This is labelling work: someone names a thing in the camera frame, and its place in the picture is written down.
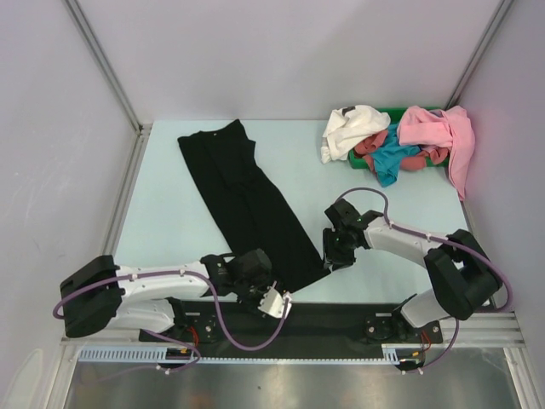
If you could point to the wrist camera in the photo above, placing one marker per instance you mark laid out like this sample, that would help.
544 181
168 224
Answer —
275 303
343 216

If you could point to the teal t shirt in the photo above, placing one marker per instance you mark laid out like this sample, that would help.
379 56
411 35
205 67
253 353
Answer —
388 157

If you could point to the aluminium front rail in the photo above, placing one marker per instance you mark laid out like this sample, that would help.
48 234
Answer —
481 331

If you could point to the green plastic bin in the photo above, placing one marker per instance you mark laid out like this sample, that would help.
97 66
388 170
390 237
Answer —
395 114

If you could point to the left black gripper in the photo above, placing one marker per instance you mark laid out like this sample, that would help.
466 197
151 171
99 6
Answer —
250 304

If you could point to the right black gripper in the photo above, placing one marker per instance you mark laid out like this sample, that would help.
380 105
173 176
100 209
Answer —
330 255

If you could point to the aluminium frame post right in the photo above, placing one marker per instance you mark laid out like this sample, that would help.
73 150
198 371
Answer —
499 16

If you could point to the aluminium frame post left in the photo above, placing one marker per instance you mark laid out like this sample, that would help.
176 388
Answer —
98 54

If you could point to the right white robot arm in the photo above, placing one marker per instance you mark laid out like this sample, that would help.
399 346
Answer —
461 280

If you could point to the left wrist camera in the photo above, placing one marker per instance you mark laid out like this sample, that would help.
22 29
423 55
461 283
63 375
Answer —
275 303

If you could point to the pink t shirt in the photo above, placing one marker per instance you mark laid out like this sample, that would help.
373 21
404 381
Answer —
451 129

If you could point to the dusty red t shirt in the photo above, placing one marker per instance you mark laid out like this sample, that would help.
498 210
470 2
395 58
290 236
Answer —
359 157

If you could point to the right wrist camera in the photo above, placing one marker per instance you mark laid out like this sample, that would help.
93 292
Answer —
343 216

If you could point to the aluminium frame post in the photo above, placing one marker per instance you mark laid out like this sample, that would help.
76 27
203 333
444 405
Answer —
98 54
499 16

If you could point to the black t shirt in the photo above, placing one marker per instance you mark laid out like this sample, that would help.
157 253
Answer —
247 207

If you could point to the white slotted cable duct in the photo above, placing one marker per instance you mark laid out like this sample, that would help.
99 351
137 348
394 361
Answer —
163 355

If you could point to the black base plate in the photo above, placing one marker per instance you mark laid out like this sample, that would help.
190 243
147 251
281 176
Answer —
311 330

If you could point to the white t shirt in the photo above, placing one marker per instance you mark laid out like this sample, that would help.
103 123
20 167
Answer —
347 127

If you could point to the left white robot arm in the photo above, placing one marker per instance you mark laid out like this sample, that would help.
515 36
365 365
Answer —
104 295

